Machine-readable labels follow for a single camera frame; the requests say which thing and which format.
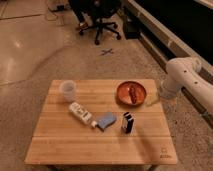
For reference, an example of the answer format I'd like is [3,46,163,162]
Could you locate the black standing eraser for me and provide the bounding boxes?
[122,112,134,134]

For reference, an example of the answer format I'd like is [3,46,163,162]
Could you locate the translucent plastic cup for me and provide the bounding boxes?
[59,80,76,103]

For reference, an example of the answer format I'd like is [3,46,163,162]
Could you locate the brown sausage on plate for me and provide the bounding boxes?
[129,85,137,104]

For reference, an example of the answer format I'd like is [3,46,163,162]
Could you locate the white lotion bottle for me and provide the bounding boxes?
[69,102,97,128]

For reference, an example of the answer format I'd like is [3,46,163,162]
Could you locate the wooden table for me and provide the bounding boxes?
[25,79,177,165]

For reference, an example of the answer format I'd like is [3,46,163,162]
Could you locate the seated person legs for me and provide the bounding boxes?
[68,0,93,30]

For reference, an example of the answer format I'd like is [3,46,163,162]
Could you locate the black box on floor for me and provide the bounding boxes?
[123,21,140,39]

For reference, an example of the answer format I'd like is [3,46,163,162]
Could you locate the black office chair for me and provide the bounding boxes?
[79,0,121,45]

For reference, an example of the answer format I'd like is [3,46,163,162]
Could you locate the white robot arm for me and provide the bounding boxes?
[159,57,213,114]

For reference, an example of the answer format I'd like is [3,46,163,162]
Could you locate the orange round plate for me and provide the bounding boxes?
[116,81,147,106]

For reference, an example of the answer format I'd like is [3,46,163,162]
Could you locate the blue sponge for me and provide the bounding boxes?
[97,112,117,131]

